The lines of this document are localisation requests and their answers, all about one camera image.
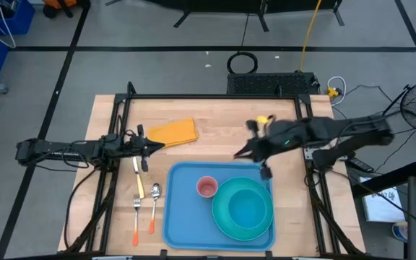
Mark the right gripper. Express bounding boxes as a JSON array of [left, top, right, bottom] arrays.
[[233, 118, 305, 181]]

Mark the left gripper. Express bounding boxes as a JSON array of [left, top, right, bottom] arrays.
[[121, 123, 166, 173]]

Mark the yellow cloth napkin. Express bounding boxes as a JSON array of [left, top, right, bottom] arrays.
[[146, 118, 200, 149]]

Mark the knife with cream handle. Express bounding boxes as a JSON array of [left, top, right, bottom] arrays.
[[132, 156, 146, 199]]

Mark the spoon with orange handle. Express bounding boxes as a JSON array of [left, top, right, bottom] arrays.
[[148, 182, 162, 235]]

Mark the pink cup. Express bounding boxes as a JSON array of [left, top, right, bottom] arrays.
[[196, 175, 219, 199]]

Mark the blue bowl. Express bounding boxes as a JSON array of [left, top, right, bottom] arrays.
[[227, 188, 267, 229]]

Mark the teal green plate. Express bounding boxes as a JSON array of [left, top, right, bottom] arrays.
[[211, 176, 275, 242]]

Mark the fork with orange handle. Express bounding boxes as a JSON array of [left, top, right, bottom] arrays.
[[132, 194, 142, 247]]

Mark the blue plastic tray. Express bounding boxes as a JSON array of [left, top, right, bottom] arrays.
[[162, 161, 277, 253]]

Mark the black computer case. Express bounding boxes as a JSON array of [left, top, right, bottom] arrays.
[[226, 71, 320, 96]]

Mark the black power strip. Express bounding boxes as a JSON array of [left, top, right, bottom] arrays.
[[344, 155, 376, 173]]

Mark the white paper sheet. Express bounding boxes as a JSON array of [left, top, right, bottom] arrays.
[[360, 175, 407, 223]]

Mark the black partition screen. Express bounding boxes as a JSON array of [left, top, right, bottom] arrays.
[[105, 0, 346, 33]]

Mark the white blue tape roll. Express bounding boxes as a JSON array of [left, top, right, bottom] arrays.
[[391, 220, 410, 243]]

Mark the orange and black bag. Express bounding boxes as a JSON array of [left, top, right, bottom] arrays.
[[41, 0, 92, 19]]

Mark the large blue storage bin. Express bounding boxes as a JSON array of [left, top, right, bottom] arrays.
[[0, 0, 35, 36]]

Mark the black aluminium table frame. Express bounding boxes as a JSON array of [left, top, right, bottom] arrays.
[[65, 81, 366, 260]]

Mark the black coiled cable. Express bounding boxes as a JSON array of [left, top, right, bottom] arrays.
[[226, 14, 259, 75]]

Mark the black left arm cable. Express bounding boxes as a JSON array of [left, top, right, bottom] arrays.
[[63, 164, 103, 250]]

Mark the white power cable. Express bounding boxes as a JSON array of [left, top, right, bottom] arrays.
[[326, 75, 347, 106]]

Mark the yellow hanging cable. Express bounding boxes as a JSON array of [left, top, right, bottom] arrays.
[[298, 0, 323, 72]]

